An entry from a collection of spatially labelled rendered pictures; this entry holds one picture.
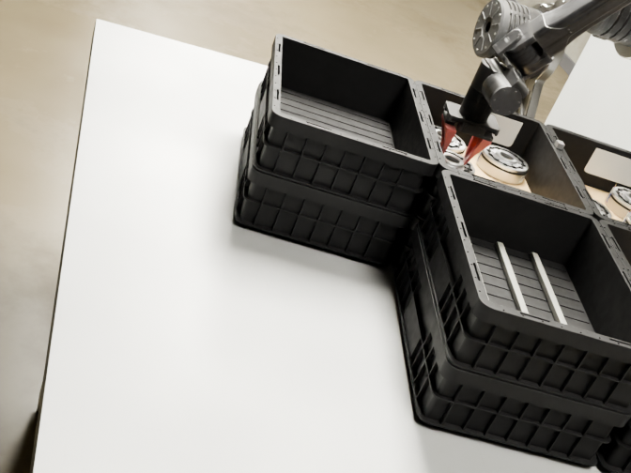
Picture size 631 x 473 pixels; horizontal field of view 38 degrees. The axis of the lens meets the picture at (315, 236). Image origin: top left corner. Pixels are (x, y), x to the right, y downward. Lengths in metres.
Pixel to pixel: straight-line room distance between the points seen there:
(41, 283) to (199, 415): 1.36
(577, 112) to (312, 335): 3.26
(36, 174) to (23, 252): 0.43
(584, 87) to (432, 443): 3.37
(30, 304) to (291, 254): 1.01
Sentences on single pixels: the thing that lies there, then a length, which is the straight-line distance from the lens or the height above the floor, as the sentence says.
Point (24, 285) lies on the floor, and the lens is 2.52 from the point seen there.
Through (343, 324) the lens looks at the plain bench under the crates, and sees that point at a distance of 1.50.
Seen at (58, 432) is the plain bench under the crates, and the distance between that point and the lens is 1.16.
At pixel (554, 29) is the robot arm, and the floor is 1.17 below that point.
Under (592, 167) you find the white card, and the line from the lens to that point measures 2.09.
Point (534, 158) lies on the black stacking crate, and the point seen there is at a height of 0.88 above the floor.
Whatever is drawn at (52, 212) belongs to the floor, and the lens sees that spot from 2.82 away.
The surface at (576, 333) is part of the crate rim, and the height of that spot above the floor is 0.93.
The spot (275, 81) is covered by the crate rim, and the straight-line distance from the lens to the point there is 1.65.
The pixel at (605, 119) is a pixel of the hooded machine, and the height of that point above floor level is 0.37.
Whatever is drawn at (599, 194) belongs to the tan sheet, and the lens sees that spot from 2.10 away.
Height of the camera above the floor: 1.52
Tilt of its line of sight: 29 degrees down
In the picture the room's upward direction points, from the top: 23 degrees clockwise
